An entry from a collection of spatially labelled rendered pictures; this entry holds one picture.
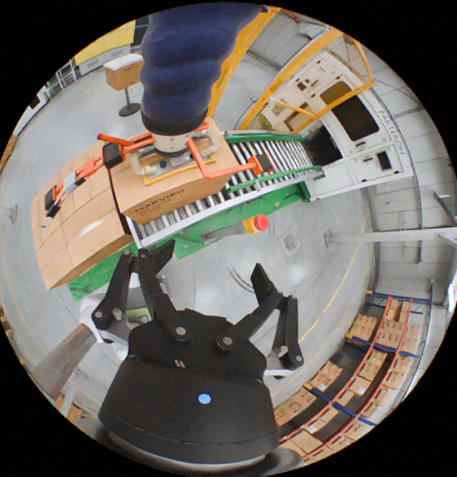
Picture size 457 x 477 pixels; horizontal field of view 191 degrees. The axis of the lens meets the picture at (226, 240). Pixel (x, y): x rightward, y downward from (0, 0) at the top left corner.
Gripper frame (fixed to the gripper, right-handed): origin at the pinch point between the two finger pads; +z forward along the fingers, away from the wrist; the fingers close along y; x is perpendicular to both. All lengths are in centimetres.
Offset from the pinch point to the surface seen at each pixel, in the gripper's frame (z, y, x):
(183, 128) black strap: 18.5, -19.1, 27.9
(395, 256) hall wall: 289, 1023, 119
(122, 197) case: 30, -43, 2
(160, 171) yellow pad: 35.7, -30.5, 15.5
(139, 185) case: 34, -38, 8
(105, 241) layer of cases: 52, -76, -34
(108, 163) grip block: 18, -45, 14
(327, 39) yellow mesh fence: 2, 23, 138
